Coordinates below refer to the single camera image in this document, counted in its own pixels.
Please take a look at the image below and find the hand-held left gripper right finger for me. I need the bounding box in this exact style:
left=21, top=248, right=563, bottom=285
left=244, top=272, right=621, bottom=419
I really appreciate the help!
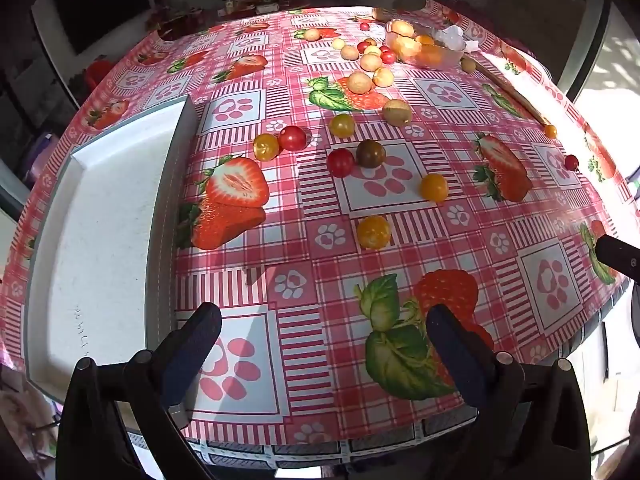
left=425, top=304, right=593, bottom=480

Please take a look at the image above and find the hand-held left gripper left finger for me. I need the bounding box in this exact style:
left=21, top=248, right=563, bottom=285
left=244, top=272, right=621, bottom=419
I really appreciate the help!
left=57, top=302, right=223, bottom=480

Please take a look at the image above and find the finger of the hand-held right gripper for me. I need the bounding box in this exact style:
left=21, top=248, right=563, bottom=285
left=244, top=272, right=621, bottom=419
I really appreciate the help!
left=595, top=235, right=640, bottom=286

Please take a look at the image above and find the white tray with grey rim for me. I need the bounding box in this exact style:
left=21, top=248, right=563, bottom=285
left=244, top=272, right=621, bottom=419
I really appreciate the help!
left=22, top=94, right=201, bottom=428

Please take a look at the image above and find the strawberry print plaid tablecloth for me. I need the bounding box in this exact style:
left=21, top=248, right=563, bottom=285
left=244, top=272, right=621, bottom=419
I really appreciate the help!
left=0, top=7, right=636, bottom=446

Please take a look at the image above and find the wooden stick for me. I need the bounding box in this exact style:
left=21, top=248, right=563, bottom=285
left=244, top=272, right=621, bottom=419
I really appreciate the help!
left=470, top=55, right=551, bottom=126

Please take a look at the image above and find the brown cherry tomato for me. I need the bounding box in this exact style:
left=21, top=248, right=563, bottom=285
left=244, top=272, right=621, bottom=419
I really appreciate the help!
left=355, top=139, right=387, bottom=169

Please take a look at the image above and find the purple bag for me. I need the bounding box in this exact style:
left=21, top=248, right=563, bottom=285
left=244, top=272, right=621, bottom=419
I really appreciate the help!
left=20, top=132, right=63, bottom=181

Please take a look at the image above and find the clear glass bowl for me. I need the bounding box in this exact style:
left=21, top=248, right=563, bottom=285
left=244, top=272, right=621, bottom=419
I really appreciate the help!
left=384, top=19, right=466, bottom=70

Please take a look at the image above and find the crumpled white tissue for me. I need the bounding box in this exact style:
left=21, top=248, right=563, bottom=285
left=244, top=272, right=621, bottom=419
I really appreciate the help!
left=432, top=25, right=481, bottom=53

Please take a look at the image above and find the red plastic container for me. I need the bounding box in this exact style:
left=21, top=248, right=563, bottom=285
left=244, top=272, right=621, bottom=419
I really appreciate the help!
left=84, top=60, right=113, bottom=88

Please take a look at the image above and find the dark display cabinet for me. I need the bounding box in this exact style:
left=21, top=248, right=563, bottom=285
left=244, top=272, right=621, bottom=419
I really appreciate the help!
left=0, top=0, right=76, bottom=181

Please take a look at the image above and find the dark red box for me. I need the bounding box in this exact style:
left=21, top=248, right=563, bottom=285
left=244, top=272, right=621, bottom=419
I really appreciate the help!
left=147, top=5, right=211, bottom=41

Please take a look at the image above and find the black television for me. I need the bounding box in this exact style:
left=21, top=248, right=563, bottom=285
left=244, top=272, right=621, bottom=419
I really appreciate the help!
left=50, top=0, right=156, bottom=56

